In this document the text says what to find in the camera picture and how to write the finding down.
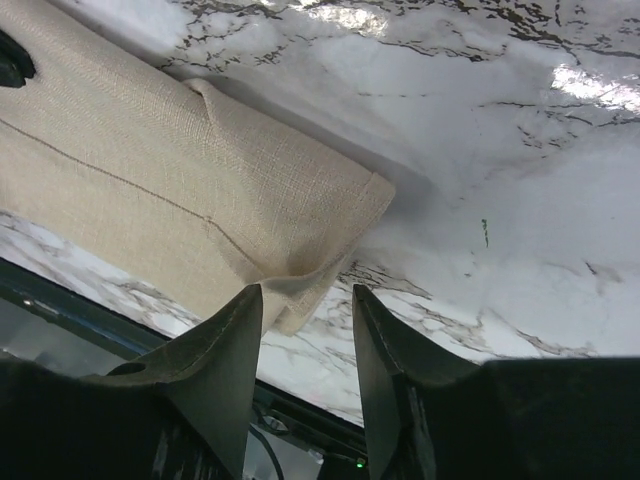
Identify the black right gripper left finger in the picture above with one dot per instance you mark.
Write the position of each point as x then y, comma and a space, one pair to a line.
181, 411

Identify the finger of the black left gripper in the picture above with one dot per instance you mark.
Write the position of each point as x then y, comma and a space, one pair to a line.
16, 65

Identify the beige cloth napkin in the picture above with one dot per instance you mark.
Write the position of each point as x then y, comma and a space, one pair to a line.
174, 182

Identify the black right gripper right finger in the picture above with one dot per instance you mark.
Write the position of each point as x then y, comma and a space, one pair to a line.
430, 414

